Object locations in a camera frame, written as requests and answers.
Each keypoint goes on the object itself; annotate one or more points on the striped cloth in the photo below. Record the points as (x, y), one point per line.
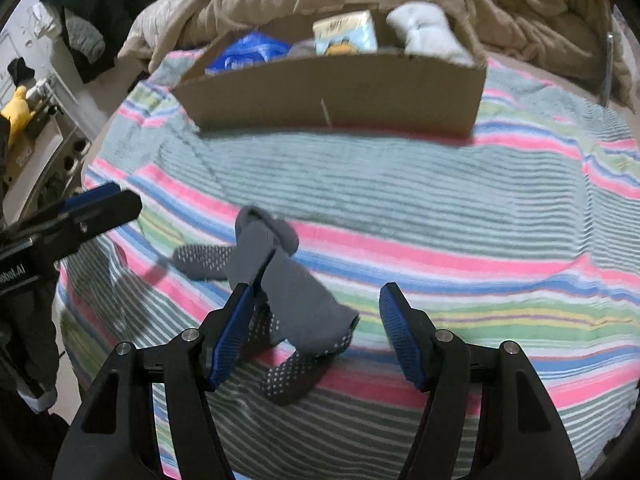
(425, 185)

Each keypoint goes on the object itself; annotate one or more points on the grey padded garment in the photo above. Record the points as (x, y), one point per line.
(84, 40)

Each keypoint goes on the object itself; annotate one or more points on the grey dotted non-slip sock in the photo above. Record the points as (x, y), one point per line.
(300, 305)
(255, 245)

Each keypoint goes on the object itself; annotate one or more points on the small black hanging garment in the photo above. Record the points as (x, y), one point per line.
(22, 70)

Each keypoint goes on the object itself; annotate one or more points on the dark grey cloth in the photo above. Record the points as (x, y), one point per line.
(30, 340)

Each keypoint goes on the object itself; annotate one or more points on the white quilt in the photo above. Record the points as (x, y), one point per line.
(150, 30)

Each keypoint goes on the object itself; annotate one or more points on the clear upright stand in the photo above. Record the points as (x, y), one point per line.
(609, 70)

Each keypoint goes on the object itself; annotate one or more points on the beige fleece blanket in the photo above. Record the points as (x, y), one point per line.
(525, 5)

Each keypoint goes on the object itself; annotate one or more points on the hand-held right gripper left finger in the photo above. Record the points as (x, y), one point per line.
(232, 330)

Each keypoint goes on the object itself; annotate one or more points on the small cartoon printed box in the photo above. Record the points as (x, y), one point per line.
(345, 32)

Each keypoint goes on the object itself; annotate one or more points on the yellow plush toy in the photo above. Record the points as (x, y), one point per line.
(19, 110)

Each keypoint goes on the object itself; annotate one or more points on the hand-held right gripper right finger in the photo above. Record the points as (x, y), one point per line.
(400, 330)

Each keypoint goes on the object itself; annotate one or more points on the metal storage rack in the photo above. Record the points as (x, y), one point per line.
(45, 160)

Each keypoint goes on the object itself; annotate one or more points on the blue tissue pack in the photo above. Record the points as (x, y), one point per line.
(250, 52)

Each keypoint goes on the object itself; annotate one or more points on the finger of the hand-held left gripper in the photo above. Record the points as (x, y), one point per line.
(87, 197)
(100, 215)

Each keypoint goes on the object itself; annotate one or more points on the bed with taupe sheet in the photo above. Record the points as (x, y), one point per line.
(550, 80)

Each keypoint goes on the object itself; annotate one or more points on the brown cardboard box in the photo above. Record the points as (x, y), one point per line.
(350, 90)

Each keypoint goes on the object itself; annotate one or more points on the white socks bundle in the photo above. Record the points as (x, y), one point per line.
(425, 30)

